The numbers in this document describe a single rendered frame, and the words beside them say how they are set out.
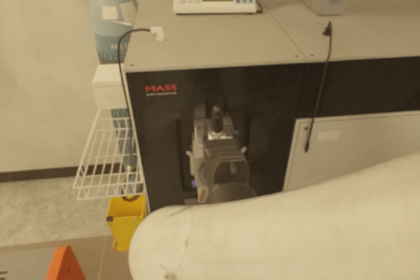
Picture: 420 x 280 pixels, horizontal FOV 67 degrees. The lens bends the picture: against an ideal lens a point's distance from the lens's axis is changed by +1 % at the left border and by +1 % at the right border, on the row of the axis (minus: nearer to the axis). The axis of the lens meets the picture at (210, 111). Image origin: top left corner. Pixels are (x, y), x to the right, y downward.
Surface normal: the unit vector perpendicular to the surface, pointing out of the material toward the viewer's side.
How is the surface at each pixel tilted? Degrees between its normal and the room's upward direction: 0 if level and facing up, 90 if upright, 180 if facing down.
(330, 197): 47
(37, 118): 90
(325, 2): 90
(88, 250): 0
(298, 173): 90
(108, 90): 90
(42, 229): 0
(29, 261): 0
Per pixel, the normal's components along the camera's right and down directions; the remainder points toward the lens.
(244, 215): -0.66, -0.69
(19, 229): 0.00, -0.82
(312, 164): 0.11, 0.58
